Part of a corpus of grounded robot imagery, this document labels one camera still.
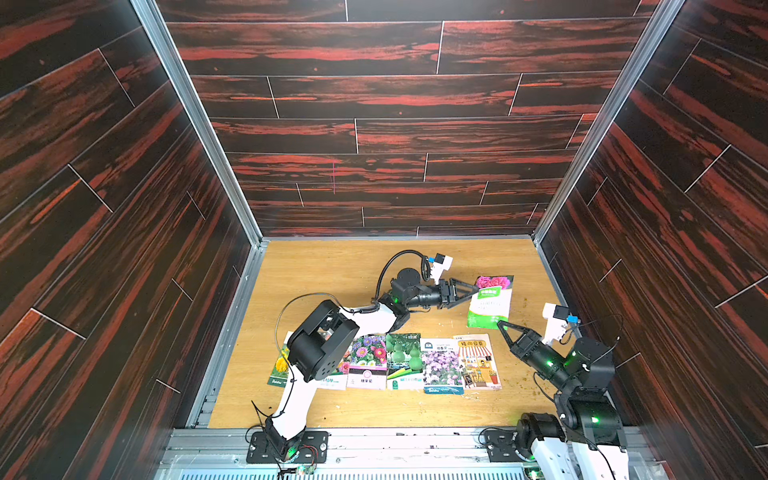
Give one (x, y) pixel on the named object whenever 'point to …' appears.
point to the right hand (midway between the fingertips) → (504, 321)
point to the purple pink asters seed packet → (368, 368)
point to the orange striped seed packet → (477, 361)
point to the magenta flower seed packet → (491, 302)
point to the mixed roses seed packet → (337, 381)
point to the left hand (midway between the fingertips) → (477, 298)
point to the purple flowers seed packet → (441, 366)
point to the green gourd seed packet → (404, 362)
